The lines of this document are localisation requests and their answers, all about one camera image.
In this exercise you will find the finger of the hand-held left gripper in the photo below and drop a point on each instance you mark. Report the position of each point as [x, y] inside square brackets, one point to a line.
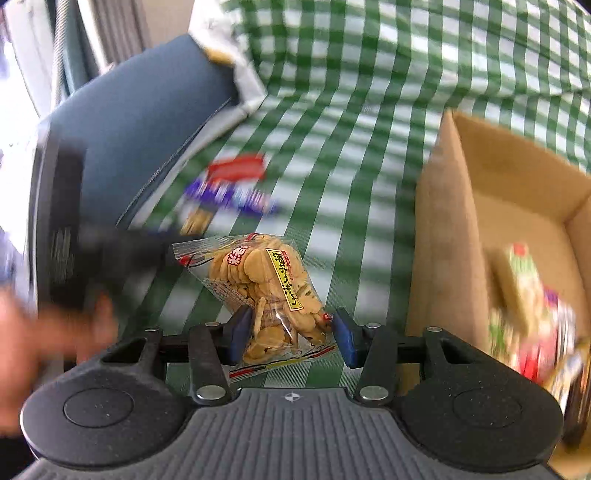
[134, 254]

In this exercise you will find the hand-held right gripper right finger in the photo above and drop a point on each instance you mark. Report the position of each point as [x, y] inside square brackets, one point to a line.
[344, 337]

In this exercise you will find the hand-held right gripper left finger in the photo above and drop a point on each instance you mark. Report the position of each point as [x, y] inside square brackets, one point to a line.
[242, 334]

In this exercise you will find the round cracker bag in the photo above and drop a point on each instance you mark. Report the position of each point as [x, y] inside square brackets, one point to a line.
[258, 286]

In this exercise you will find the yellow snack packet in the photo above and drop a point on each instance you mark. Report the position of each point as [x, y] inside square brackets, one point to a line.
[199, 222]

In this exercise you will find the purple snack bar packet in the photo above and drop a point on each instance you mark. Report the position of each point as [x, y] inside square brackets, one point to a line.
[231, 198]

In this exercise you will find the cardboard box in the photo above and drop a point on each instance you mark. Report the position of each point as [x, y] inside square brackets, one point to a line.
[443, 230]

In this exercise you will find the green label bread packet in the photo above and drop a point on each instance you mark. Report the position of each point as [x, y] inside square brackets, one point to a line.
[519, 281]

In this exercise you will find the person's left hand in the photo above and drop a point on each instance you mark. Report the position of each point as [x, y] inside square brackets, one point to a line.
[41, 360]

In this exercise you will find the blue sofa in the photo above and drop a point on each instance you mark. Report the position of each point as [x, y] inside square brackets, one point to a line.
[138, 115]

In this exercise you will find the grey curtain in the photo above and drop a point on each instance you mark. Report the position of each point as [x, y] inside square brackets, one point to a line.
[97, 41]

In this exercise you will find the green checked cloth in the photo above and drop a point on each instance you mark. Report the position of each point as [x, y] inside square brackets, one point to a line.
[351, 115]

